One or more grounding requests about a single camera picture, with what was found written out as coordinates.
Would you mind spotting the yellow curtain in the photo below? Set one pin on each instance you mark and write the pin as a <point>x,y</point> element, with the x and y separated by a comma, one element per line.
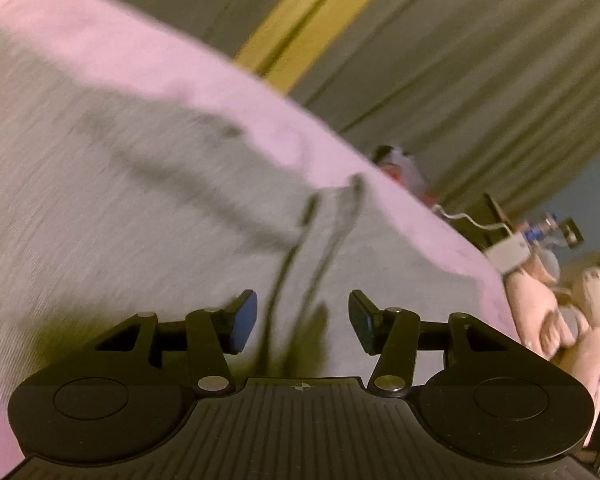
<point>305,15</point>

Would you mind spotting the beige plush toy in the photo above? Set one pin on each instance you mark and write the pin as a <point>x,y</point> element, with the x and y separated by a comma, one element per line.
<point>597,290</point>

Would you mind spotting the white charger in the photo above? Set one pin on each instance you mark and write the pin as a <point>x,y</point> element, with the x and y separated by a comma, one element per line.
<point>509,252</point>

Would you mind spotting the pink plush toy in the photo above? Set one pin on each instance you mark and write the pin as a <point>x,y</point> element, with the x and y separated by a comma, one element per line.
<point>545,310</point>

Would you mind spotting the grey pants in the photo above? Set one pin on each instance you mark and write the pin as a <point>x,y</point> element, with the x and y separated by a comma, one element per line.
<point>130,220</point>

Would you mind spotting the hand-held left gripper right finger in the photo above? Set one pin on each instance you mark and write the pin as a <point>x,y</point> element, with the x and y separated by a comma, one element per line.
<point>360,320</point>

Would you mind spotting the pink bedsheet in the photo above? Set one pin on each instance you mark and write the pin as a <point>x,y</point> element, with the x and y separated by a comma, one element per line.
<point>180,55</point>

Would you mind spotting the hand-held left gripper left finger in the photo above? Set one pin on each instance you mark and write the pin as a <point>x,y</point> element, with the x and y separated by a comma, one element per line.
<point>244,320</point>

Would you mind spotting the clear water bottle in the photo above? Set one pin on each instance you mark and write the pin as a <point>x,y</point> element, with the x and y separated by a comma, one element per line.
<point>541,230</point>

